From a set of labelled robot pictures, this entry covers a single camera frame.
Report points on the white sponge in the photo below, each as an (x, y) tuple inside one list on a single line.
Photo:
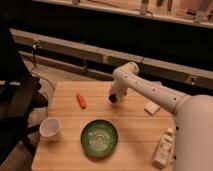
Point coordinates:
[(151, 108)]

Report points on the white lotion bottle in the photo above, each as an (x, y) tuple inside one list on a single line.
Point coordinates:
[(163, 151)]

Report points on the black eraser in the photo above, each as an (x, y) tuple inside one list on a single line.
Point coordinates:
[(113, 98)]

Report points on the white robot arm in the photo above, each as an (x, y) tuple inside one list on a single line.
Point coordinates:
[(193, 147)]

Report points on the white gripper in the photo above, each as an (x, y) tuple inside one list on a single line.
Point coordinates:
[(119, 95)]

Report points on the green plate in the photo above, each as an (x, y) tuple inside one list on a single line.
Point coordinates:
[(99, 138)]

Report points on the black chair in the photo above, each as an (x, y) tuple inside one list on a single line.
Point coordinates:
[(19, 95)]

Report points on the orange carrot toy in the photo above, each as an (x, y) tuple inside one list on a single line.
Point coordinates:
[(81, 101)]

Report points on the white cup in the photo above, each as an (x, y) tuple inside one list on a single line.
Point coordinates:
[(50, 129)]

